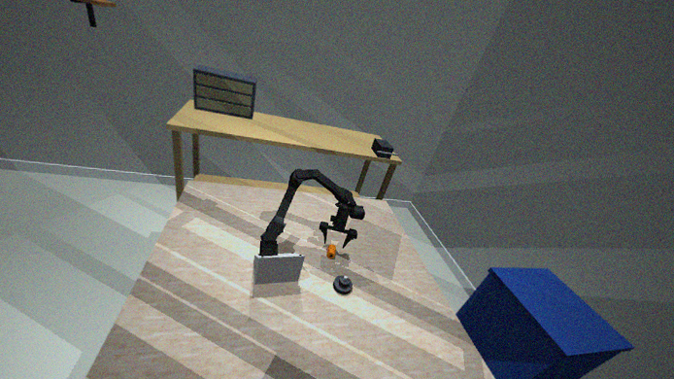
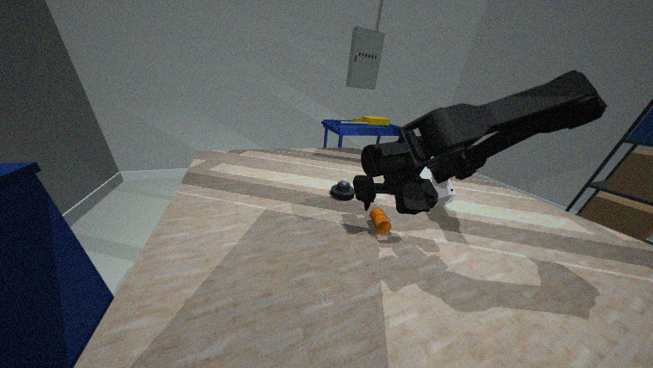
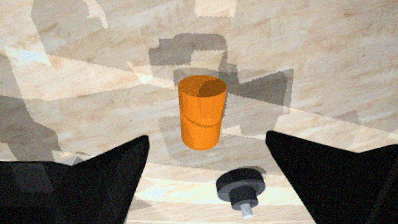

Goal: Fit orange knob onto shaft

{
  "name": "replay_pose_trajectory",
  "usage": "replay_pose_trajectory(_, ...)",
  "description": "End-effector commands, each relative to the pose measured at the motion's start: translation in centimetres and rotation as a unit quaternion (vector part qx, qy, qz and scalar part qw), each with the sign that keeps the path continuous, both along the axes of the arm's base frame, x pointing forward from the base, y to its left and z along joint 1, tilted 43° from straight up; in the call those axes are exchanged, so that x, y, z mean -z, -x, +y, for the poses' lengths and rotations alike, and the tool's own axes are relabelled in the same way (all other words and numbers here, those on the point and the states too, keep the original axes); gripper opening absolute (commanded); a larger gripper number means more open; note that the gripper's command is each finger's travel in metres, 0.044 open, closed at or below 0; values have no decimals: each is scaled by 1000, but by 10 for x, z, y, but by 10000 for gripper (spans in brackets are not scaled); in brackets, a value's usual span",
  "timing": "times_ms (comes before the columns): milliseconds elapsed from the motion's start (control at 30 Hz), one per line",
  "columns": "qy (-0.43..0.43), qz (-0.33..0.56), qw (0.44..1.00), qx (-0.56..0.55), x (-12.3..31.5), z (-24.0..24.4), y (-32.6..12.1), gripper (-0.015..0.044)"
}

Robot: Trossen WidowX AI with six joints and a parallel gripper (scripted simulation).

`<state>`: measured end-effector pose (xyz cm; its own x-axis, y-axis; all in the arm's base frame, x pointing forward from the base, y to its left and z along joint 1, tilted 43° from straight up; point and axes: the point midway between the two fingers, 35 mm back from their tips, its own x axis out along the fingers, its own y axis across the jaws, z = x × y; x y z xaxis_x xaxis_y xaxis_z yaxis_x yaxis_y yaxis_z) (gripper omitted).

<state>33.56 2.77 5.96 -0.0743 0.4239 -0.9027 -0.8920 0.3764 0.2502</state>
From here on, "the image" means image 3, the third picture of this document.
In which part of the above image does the orange knob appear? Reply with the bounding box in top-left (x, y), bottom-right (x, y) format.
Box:
top-left (178, 75), bottom-right (227, 151)

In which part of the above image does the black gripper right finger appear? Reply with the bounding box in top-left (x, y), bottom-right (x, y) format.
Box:
top-left (265, 131), bottom-right (398, 224)

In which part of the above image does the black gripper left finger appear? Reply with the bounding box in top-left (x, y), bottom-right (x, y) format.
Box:
top-left (0, 135), bottom-right (150, 224)

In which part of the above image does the black round pedestal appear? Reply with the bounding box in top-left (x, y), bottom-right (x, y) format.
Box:
top-left (216, 168), bottom-right (266, 219)

